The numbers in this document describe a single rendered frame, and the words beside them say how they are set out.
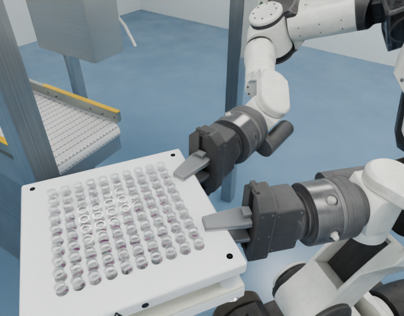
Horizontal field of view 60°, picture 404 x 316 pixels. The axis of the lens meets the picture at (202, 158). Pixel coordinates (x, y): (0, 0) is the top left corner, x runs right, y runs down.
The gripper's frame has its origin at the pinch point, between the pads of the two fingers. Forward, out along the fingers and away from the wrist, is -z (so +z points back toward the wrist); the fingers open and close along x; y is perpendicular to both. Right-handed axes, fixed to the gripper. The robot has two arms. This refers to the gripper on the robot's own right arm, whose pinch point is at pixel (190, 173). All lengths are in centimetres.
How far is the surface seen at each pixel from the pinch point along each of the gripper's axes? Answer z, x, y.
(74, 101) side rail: 24, 19, 64
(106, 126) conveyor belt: 22, 21, 48
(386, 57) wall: 349, 90, 20
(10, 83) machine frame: -5.6, -6.5, 37.0
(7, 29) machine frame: -3.2, -15.4, 37.3
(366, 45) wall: 349, 82, 42
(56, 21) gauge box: 18, -9, 56
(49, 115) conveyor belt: 16, 21, 67
